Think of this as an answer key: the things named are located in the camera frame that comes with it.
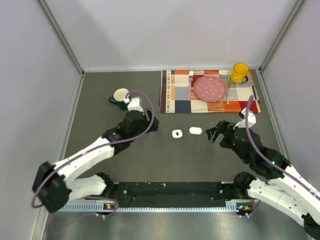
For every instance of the pink polka dot plate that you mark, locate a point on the pink polka dot plate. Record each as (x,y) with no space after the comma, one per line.
(210,89)

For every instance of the yellow mug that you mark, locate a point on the yellow mug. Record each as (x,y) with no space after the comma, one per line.
(240,73)

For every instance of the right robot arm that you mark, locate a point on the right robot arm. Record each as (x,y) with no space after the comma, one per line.
(283,189)

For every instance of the colourful patchwork placemat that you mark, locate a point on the colourful patchwork placemat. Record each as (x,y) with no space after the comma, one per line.
(174,96)

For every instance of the small white earbud case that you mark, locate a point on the small white earbud case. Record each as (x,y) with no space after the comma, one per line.
(177,133)

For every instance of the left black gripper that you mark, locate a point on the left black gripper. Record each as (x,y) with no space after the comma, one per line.
(147,123)

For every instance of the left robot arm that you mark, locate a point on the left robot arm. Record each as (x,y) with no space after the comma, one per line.
(58,183)

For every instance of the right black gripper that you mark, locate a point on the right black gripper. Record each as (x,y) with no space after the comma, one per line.
(223,127)

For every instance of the white oval charging case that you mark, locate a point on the white oval charging case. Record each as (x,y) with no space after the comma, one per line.
(195,130)

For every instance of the dark green mug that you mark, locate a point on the dark green mug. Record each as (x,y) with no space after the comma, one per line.
(118,98)

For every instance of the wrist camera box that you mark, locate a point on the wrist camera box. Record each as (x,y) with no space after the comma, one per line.
(247,118)
(134,104)

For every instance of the pink handled knife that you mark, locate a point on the pink handled knife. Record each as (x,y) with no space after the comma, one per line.
(228,97)

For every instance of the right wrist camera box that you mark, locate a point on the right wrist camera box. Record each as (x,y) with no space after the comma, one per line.
(247,118)

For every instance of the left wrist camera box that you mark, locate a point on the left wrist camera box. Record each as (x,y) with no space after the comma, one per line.
(134,104)

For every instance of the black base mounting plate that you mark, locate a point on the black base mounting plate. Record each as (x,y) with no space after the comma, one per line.
(174,194)

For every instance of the pink handled fork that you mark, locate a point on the pink handled fork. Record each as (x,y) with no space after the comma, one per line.
(190,79)

